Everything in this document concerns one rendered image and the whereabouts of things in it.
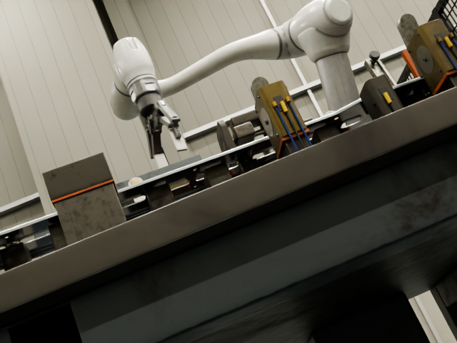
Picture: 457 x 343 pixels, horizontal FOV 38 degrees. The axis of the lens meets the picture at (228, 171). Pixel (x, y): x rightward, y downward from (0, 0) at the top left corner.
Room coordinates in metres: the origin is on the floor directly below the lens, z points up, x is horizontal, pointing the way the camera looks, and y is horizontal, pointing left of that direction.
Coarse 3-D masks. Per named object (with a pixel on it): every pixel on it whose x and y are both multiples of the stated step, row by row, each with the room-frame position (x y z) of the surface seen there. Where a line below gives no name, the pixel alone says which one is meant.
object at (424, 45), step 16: (416, 32) 1.22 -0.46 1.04; (432, 32) 1.21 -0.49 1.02; (448, 32) 1.21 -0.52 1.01; (416, 48) 1.25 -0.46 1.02; (432, 48) 1.21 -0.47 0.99; (448, 48) 1.21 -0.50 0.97; (416, 64) 1.28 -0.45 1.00; (432, 64) 1.23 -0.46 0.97; (448, 64) 1.20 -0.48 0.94; (432, 80) 1.26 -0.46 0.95; (448, 80) 1.22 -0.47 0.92
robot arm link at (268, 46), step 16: (272, 32) 1.83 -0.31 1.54; (224, 48) 1.80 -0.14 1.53; (240, 48) 1.80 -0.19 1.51; (256, 48) 1.82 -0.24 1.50; (272, 48) 1.84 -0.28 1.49; (208, 64) 1.81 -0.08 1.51; (224, 64) 1.82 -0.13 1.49; (160, 80) 1.83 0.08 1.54; (176, 80) 1.83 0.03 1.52; (192, 80) 1.84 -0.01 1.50; (112, 96) 1.76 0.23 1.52; (128, 96) 1.73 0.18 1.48; (128, 112) 1.81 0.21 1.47
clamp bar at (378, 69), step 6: (372, 54) 1.58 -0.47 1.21; (378, 54) 1.59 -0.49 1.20; (366, 60) 1.61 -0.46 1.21; (372, 60) 1.60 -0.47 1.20; (378, 60) 1.61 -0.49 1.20; (366, 66) 1.62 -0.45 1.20; (372, 66) 1.61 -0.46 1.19; (378, 66) 1.62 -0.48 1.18; (372, 72) 1.61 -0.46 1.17; (378, 72) 1.62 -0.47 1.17; (384, 72) 1.61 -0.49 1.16; (390, 78) 1.60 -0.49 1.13; (396, 84) 1.60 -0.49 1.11
